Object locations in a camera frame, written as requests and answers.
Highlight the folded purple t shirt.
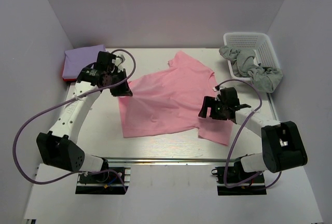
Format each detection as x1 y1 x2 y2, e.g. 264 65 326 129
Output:
64 45 105 75

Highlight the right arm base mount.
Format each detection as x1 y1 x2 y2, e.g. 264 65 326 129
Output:
211 166 267 196

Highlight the aluminium table rail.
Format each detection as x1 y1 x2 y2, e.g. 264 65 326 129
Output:
45 77 294 166

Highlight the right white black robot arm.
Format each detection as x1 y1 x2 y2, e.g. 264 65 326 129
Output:
199 87 308 173

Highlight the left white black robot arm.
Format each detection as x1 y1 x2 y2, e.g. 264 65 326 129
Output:
36 51 133 173

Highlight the folded red t shirt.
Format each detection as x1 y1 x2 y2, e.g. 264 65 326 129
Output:
62 67 79 81

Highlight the grey crumpled t shirt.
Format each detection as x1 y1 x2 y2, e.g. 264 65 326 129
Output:
219 45 283 93

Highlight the white plastic basket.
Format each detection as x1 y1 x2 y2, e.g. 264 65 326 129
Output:
223 32 280 69

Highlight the pink t shirt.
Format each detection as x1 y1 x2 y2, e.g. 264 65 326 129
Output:
118 51 233 145

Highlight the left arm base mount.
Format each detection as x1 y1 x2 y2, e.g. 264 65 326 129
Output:
75 166 131 195

